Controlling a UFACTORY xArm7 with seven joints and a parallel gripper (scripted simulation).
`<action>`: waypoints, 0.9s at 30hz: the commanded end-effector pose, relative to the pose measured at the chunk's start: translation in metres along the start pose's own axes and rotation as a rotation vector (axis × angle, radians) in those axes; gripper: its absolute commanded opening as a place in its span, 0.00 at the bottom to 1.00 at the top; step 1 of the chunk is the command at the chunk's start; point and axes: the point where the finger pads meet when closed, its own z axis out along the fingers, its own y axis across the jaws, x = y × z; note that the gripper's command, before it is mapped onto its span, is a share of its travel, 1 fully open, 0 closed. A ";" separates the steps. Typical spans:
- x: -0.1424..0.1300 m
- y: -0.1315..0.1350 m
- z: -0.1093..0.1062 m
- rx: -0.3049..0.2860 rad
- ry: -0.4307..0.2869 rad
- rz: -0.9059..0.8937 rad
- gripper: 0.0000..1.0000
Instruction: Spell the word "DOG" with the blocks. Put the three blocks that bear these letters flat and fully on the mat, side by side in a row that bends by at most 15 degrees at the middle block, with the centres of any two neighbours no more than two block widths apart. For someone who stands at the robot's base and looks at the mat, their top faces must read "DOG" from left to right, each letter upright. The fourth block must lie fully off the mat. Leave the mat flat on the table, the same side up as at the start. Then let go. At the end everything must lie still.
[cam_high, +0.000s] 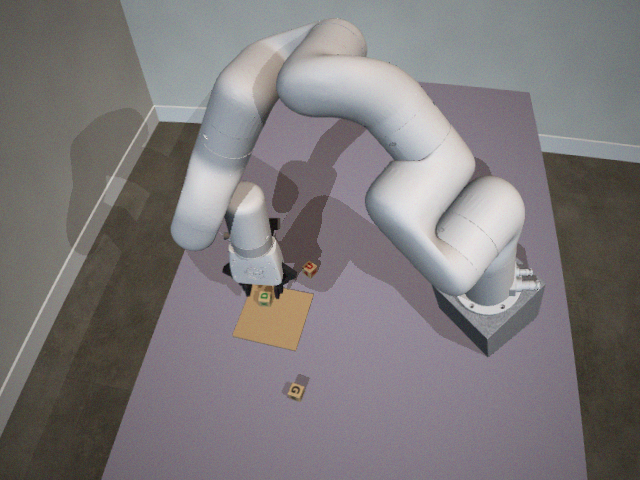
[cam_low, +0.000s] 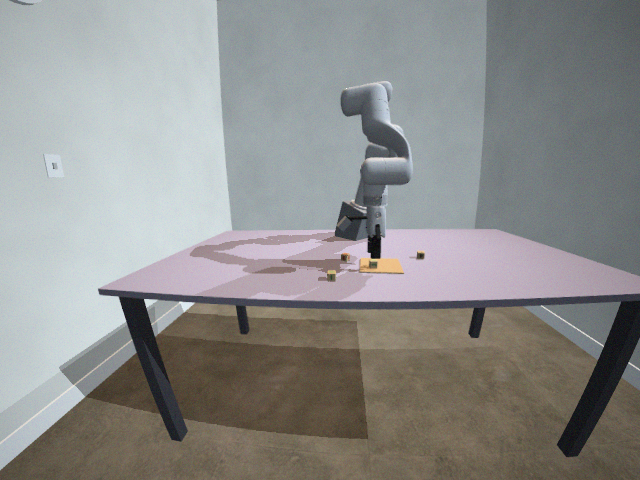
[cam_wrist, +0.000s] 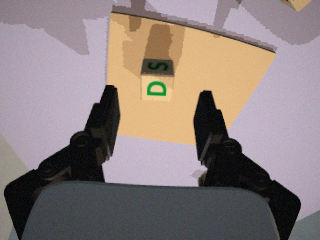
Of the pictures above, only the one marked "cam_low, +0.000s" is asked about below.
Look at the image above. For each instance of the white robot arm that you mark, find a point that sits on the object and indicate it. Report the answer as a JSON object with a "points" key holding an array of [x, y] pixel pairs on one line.
{"points": [[371, 101]]}

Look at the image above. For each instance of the tan flat mat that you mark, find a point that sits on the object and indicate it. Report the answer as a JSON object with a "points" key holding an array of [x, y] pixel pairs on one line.
{"points": [[389, 266]]}

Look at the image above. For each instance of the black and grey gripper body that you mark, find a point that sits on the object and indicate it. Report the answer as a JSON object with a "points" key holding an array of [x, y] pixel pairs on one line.
{"points": [[375, 215]]}

